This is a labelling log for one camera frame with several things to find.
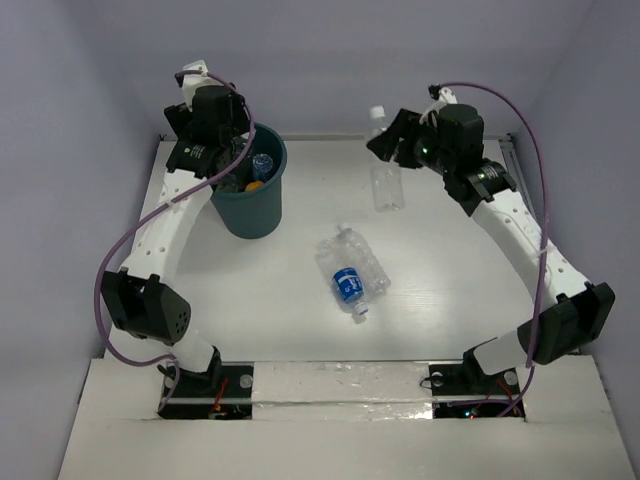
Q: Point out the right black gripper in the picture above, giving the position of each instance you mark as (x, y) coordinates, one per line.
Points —
(404, 125)

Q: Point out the clear crushed bottle white cap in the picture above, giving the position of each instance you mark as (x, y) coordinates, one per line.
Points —
(359, 253)

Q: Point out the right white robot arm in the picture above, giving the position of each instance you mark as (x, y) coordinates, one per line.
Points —
(570, 310)

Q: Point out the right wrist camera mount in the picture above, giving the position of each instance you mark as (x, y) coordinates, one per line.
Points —
(441, 96)

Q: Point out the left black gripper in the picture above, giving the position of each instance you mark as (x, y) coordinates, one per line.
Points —
(228, 163)

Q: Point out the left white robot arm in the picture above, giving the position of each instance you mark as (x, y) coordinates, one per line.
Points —
(140, 296)

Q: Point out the silver foil strip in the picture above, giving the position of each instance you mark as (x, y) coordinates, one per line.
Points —
(340, 391)

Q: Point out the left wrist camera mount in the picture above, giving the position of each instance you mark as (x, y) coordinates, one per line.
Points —
(190, 78)

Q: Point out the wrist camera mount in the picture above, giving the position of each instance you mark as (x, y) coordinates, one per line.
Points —
(441, 96)
(190, 78)

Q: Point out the dark green plastic bin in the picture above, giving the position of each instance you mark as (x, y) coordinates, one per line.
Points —
(257, 213)

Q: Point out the clear ribbed bottle white cap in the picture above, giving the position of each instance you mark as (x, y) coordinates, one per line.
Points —
(385, 177)

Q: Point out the aluminium rail right edge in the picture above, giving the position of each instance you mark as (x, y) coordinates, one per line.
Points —
(520, 170)

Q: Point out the orange juice bottle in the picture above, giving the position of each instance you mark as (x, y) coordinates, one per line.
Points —
(254, 186)

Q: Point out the blue label bottle white cap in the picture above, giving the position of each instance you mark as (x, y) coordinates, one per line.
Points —
(342, 278)

